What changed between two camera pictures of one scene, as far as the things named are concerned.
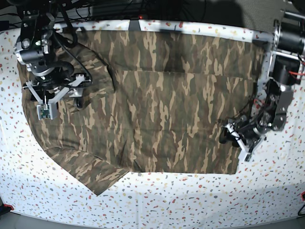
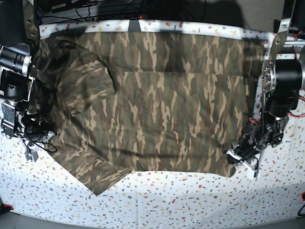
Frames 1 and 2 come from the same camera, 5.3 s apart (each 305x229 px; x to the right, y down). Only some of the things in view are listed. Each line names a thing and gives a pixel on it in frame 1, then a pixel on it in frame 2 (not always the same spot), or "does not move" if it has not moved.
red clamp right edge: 302,193 does not move
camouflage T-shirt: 157,102 does not move
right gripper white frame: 228,134 → 253,168
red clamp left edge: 8,205 does not move
